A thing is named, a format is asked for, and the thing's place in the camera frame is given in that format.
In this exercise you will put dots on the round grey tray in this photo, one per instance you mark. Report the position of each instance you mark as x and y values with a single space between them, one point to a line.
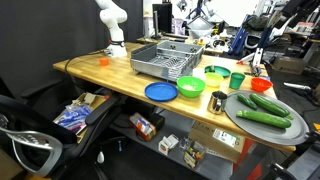
266 133

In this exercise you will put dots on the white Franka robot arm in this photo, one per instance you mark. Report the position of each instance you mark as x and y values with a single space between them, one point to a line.
113 20

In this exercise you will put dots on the green plastic cup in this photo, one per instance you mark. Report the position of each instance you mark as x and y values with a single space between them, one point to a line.
237 81

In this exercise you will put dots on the blue plastic plate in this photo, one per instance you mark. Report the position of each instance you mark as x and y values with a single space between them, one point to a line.
161 91

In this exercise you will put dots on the open cardboard box with bags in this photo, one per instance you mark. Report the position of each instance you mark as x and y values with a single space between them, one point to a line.
78 111

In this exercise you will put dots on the orange carton box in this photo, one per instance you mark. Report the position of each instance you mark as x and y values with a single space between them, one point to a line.
142 126

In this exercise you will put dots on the green plastic plate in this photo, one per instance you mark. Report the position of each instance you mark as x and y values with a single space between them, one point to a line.
220 71

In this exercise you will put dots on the long green cucumber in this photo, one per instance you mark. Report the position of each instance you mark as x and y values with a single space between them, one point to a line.
263 119

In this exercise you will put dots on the large labelled cardboard box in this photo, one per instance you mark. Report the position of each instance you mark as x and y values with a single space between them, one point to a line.
216 141

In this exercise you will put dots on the white mug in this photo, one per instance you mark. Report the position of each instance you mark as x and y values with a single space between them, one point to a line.
198 74

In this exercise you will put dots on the small orange block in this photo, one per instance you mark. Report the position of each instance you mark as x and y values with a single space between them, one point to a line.
104 61

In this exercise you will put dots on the medium green cucumber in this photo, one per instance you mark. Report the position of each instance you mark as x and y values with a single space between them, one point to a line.
269 105

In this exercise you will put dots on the clear plastic container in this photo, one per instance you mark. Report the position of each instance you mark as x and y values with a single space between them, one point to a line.
193 154

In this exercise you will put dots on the steel milk pitcher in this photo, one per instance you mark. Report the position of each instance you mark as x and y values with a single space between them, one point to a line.
216 102

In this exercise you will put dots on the green plastic bowl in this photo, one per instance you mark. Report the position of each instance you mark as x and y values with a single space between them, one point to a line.
191 92

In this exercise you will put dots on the small green cucumber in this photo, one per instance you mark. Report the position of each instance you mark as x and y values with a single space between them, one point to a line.
247 101

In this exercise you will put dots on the pale food pieces pile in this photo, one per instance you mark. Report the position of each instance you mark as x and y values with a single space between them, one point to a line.
189 87

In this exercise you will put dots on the black office chair grey frame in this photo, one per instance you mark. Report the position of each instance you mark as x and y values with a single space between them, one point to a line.
36 133

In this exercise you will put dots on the small white box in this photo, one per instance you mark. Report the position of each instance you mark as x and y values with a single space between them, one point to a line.
167 144

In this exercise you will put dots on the orange plastic bowl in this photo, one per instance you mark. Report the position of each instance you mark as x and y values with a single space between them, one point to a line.
261 85

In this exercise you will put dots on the black computer monitor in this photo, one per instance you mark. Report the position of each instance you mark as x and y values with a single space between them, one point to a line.
162 16

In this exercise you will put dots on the yellow plastic bowl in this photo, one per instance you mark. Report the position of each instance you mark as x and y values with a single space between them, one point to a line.
213 79

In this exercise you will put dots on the grey plastic bin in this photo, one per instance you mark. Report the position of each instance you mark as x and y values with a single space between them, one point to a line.
181 50

